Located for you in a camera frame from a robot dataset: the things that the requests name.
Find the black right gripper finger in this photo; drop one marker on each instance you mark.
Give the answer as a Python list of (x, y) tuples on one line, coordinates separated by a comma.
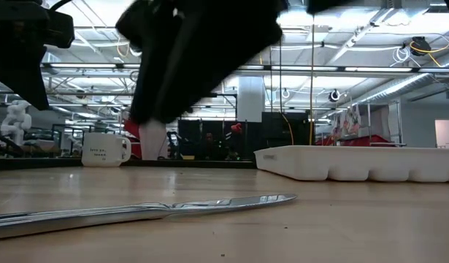
[(195, 80), (151, 87)]

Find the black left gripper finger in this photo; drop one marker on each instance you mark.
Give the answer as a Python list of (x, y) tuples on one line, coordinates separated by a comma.
[(12, 69), (38, 69)]

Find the pink and white board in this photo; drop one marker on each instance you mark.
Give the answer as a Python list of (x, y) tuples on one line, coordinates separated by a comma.
[(153, 142)]

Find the black partition panels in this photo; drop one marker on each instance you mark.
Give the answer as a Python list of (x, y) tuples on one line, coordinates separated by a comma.
[(189, 137)]

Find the white mug with text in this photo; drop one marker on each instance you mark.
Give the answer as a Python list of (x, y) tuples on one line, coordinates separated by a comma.
[(100, 146)]

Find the long ceiling light strip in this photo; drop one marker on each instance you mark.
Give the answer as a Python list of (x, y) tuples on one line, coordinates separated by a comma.
[(319, 68)]

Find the silver table knife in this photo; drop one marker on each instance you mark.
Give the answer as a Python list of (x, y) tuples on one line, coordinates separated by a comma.
[(81, 217)]

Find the colourful poster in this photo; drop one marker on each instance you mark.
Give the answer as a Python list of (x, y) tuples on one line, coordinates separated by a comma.
[(350, 120)]

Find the white cutlery organizer tray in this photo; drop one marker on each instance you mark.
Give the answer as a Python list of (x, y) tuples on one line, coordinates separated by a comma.
[(355, 162)]

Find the red storage bins shelf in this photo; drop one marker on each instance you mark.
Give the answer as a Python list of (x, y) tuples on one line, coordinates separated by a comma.
[(370, 140)]

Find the black metal frame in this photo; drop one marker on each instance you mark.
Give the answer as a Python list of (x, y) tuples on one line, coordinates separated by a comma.
[(228, 95)]

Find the silver ventilation duct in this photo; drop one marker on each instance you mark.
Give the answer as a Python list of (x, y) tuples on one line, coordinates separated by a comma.
[(399, 87)]

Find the pink wall board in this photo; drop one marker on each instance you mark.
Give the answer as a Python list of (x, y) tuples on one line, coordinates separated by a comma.
[(447, 133)]

